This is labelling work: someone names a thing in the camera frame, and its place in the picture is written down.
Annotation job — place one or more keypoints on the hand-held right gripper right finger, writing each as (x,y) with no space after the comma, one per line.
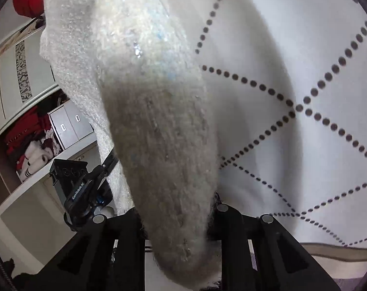
(262,254)

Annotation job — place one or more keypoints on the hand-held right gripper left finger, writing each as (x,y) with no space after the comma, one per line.
(110,248)

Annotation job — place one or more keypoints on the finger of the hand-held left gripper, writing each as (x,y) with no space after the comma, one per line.
(106,165)

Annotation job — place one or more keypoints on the white tweed jacket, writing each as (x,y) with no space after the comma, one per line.
(159,127)

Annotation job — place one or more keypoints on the red clothes in wardrobe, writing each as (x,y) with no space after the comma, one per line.
(19,136)

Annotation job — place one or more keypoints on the white drawer unit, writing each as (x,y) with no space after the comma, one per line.
(71,124)

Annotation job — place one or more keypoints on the white striped garment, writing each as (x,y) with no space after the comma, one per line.
(33,160)

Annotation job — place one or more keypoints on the white wardrobe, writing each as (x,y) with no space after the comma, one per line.
(7,75)

